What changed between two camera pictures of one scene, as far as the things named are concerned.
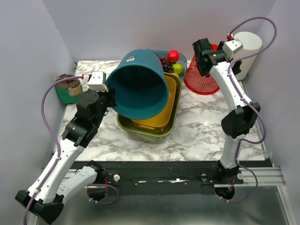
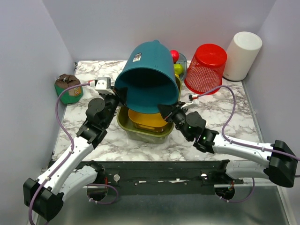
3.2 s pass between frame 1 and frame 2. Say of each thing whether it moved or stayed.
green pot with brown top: stayed
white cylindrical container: stayed
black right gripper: moved
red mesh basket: stayed
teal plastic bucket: moved
